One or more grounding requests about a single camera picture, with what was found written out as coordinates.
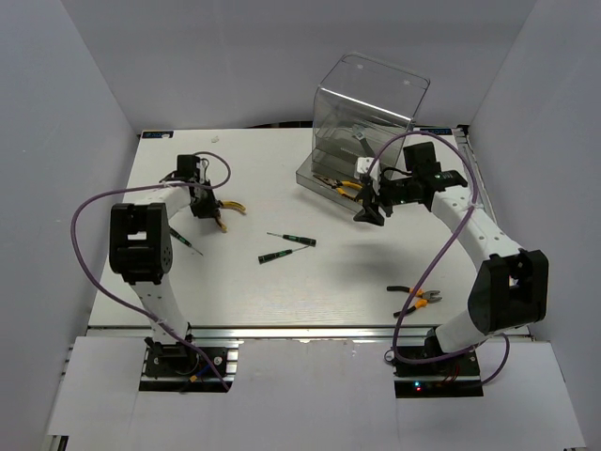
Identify black handle adjustable wrench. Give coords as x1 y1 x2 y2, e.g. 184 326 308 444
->
352 124 376 158

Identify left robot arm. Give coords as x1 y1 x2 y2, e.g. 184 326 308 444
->
109 154 220 375

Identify orange black cutting pliers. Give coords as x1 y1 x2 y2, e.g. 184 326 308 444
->
386 285 442 315

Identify blue label sticker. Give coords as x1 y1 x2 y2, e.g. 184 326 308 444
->
421 128 454 136
141 131 174 139

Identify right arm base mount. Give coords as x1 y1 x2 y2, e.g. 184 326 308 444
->
385 351 484 399

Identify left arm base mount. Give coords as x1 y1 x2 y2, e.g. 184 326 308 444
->
139 347 238 394

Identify blue label sticker right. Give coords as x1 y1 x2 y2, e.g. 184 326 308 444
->
421 128 454 136

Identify clear plastic drawer organizer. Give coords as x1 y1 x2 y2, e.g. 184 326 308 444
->
296 53 430 211

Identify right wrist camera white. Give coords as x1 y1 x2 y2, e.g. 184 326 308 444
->
354 157 380 184

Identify aluminium table front rail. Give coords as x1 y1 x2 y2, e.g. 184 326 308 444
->
88 323 532 343

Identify blue label sticker left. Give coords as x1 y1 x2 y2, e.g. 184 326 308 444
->
141 131 174 139

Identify green black screwdriver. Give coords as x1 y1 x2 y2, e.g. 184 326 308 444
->
268 232 316 247
257 246 306 264
169 227 203 256

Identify yellow long nose pliers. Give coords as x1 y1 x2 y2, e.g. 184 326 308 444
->
313 174 362 202

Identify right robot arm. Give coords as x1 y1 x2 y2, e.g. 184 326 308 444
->
354 143 549 375

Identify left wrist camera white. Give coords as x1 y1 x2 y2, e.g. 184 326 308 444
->
198 158 209 184

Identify green black screwdriver upper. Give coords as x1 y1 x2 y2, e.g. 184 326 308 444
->
268 232 316 247

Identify green black screwdriver lower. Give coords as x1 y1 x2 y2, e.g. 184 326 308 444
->
257 246 306 264

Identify yellow small needle pliers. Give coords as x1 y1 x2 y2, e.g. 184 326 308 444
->
210 199 247 233

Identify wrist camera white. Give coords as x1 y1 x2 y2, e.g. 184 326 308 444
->
198 158 209 184
354 157 380 184

